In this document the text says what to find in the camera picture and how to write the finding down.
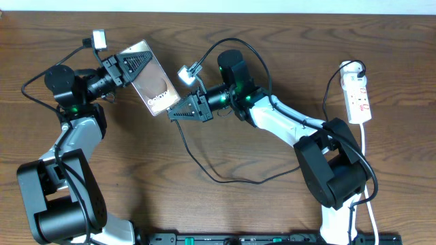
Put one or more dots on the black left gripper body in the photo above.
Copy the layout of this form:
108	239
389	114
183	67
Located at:
99	86

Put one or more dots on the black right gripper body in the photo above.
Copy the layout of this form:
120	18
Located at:
219	96

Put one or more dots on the Galaxy S25 Ultra smartphone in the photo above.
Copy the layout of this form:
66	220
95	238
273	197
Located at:
152	84

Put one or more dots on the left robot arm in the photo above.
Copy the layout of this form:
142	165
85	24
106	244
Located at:
63	202

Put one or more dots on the white power strip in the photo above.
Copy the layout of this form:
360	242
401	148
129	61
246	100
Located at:
354	84

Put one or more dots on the black mounting rail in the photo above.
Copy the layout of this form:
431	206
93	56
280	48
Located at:
232	239

